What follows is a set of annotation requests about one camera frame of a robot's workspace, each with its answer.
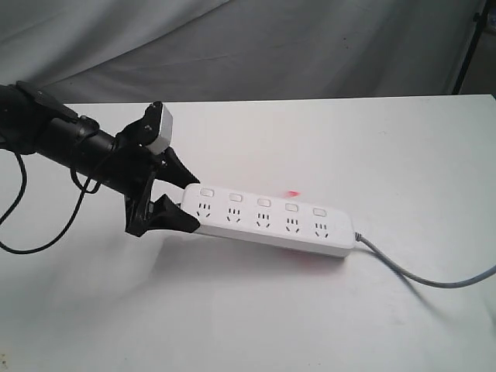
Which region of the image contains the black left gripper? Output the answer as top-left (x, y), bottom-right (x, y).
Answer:
top-left (116, 117), bottom-right (200, 236)

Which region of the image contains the white five-outlet power strip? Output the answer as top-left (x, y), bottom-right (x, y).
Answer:
top-left (181, 184), bottom-right (355, 257)

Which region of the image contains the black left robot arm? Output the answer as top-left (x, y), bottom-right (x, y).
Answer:
top-left (1, 81), bottom-right (200, 236)

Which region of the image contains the grey backdrop cloth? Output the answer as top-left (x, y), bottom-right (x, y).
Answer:
top-left (1, 1), bottom-right (484, 103)

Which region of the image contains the black tripod stand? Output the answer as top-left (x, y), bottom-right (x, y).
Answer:
top-left (451, 1), bottom-right (495, 95)

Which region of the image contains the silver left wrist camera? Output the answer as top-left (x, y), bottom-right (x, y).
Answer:
top-left (143, 102), bottom-right (173, 155)

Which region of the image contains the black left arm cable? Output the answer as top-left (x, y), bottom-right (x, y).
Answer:
top-left (0, 150), bottom-right (102, 255)

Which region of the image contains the grey power cord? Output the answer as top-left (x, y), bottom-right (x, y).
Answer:
top-left (351, 230), bottom-right (496, 288)

